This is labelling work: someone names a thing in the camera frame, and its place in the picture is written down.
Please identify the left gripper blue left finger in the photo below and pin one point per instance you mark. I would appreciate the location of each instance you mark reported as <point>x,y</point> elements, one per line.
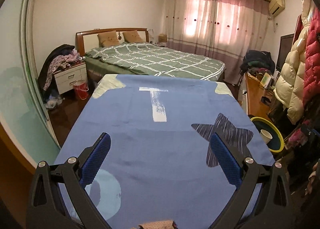
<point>46,207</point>

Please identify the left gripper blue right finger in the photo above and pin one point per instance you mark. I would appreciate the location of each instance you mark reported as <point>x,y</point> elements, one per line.
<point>261,199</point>

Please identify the white paper cup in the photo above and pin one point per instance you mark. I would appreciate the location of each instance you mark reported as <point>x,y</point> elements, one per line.
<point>266,136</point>

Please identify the yellow rimmed trash bin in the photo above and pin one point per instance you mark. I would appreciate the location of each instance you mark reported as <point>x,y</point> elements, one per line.
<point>276,145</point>

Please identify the green sliding wardrobe door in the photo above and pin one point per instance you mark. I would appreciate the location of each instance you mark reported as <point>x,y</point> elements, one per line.
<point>21,115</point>

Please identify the wooden desk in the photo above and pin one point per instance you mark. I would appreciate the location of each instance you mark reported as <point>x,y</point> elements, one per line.
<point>255,106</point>

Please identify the blue patterned table cloth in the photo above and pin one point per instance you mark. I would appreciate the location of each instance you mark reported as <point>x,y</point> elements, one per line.
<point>156,167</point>

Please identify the cream puffer jacket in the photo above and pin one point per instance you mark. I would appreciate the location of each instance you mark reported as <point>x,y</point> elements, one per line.
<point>289,86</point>

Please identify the red bucket on floor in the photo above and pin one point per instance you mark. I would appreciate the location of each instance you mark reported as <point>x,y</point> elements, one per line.
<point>81,89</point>

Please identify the white bedside cabinet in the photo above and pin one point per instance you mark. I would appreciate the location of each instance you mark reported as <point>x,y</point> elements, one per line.
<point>65,79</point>

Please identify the dark clothes pile on desk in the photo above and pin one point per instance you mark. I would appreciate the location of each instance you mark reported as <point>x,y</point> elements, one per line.
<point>258,59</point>

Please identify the clothes pile on cabinet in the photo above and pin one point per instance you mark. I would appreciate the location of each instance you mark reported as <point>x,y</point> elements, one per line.
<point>58,58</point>

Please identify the black television screen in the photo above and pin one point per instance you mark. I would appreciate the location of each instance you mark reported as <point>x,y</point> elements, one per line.
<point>286,42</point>

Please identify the wooden bed with headboard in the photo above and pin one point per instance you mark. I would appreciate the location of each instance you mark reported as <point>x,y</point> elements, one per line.
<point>87,40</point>

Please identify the green checked quilt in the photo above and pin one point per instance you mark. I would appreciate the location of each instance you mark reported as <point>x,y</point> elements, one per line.
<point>149,59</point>

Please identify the left brown pillow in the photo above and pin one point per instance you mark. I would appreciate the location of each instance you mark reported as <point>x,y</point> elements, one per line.
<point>108,39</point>

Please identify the brown pillow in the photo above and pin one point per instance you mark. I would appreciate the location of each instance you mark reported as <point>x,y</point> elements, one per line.
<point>132,37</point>
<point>108,39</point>

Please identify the pink window curtain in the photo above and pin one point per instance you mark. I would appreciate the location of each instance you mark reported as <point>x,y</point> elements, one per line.
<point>219,29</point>

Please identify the right brown pillow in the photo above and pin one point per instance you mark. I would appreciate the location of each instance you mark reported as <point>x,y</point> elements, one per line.
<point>132,37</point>

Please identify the white air conditioner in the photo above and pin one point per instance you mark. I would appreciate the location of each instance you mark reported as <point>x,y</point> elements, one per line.
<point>276,7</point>

